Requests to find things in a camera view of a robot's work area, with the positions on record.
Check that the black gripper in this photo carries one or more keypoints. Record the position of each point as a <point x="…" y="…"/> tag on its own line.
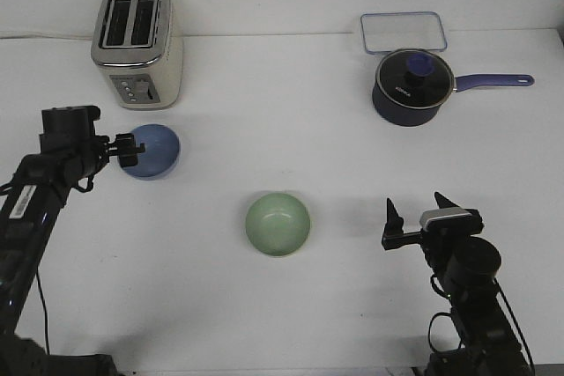
<point x="74" y="134"/>
<point x="393" y="236"/>

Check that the blue bowl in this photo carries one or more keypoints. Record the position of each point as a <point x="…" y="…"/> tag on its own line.
<point x="162" y="150"/>

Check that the green bowl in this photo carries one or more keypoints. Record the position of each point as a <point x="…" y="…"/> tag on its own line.
<point x="277" y="224"/>

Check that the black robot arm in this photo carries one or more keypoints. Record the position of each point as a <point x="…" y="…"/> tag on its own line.
<point x="464" y="269"/>
<point x="34" y="197"/>

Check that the dark blue saucepan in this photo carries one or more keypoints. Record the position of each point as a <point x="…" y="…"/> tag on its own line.
<point x="408" y="117"/>

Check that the cream and steel toaster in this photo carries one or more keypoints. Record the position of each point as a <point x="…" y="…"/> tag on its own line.
<point x="139" y="52"/>

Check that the glass pot lid blue knob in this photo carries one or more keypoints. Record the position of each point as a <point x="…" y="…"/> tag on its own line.
<point x="414" y="78"/>

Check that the clear blue-rimmed container lid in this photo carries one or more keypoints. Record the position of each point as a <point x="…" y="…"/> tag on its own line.
<point x="386" y="32"/>

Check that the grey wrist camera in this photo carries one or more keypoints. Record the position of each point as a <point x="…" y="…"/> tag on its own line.
<point x="67" y="109"/>
<point x="451" y="218"/>

